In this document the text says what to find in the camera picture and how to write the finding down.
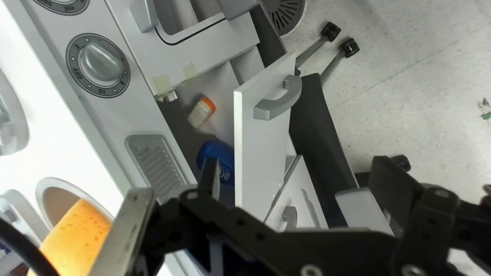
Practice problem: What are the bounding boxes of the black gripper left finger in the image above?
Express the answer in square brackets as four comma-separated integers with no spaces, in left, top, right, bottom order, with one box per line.
[90,157,242,276]

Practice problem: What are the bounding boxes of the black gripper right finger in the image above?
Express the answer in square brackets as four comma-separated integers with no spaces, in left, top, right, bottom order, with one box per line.
[370,156,491,276]

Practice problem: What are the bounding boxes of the blue plastic cup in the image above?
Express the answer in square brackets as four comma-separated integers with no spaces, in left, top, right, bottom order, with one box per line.
[195,138,236,187]

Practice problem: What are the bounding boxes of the small white compartment door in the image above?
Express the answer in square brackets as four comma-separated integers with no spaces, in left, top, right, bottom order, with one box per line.
[231,50,305,223]

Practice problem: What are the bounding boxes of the white toast toy orange crust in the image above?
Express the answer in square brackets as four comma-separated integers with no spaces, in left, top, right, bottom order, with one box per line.
[184,93,218,130]

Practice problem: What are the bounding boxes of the grey toy faucet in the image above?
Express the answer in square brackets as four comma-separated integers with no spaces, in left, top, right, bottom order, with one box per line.
[0,188,50,246]

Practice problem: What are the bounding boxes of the white toy kitchen unit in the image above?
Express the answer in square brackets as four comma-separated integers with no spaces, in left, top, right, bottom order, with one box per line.
[0,0,359,276]

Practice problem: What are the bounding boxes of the grey toy stove burner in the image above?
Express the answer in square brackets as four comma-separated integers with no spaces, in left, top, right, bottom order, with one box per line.
[0,67,30,157]

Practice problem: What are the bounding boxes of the grey vent grille panel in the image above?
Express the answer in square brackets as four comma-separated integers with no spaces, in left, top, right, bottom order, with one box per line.
[124,133,192,202]

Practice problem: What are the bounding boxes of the beige masking tape piece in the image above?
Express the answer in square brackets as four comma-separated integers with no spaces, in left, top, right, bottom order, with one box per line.
[149,59,199,98]

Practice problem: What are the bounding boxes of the grey stove knob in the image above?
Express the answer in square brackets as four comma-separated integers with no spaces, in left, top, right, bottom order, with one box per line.
[30,0,92,16]
[64,30,132,99]

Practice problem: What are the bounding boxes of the grey leg black foot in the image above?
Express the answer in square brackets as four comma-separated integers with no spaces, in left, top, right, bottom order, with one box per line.
[293,19,342,70]
[319,36,360,79]

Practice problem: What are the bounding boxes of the round dark floor grille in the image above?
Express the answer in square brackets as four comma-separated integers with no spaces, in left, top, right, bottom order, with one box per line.
[259,0,307,36]

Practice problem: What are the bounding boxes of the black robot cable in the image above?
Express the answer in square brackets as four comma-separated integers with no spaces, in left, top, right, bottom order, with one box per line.
[0,216,58,276]

